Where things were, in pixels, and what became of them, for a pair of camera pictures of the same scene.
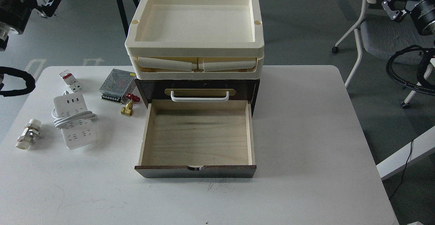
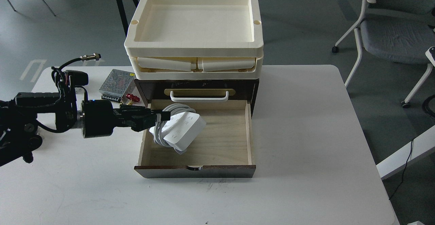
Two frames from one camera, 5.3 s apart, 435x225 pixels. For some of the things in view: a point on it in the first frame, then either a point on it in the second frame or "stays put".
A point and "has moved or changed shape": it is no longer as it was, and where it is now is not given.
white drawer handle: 214,99 stays put
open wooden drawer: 198,139 stays put
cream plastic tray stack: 195,35 stays put
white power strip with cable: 70,114 has moved or changed shape
